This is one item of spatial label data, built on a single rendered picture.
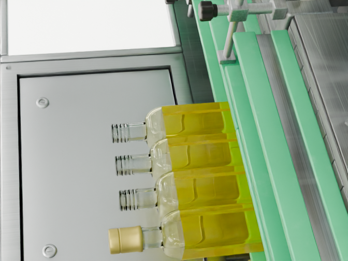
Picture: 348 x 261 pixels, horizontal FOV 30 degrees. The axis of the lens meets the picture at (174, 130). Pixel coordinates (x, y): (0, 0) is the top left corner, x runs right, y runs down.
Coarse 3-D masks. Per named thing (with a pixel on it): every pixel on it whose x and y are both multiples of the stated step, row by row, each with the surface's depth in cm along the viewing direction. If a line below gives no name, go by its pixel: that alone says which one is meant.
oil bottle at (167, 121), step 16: (160, 112) 96; (176, 112) 97; (192, 112) 97; (208, 112) 97; (224, 112) 98; (144, 128) 96; (160, 128) 95; (176, 128) 95; (192, 128) 95; (208, 128) 96; (224, 128) 96
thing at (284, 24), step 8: (312, 0) 94; (320, 0) 94; (328, 0) 95; (288, 8) 93; (296, 8) 93; (304, 8) 93; (312, 8) 93; (320, 8) 93; (328, 8) 94; (288, 16) 93; (280, 24) 96; (288, 24) 94
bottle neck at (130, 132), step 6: (114, 126) 96; (120, 126) 96; (126, 126) 96; (132, 126) 96; (138, 126) 96; (114, 132) 96; (120, 132) 96; (126, 132) 96; (132, 132) 96; (138, 132) 96; (114, 138) 96; (120, 138) 96; (126, 138) 96; (132, 138) 96; (138, 138) 97
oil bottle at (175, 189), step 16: (176, 176) 90; (192, 176) 90; (208, 176) 90; (224, 176) 91; (240, 176) 91; (160, 192) 89; (176, 192) 89; (192, 192) 89; (208, 192) 89; (224, 192) 89; (240, 192) 89; (160, 208) 89; (176, 208) 89
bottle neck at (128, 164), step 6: (120, 156) 93; (126, 156) 93; (132, 156) 93; (138, 156) 93; (144, 156) 93; (114, 162) 95; (120, 162) 93; (126, 162) 93; (132, 162) 93; (138, 162) 93; (144, 162) 93; (120, 168) 92; (126, 168) 93; (132, 168) 93; (138, 168) 93; (144, 168) 93; (120, 174) 93; (126, 174) 93; (132, 174) 94
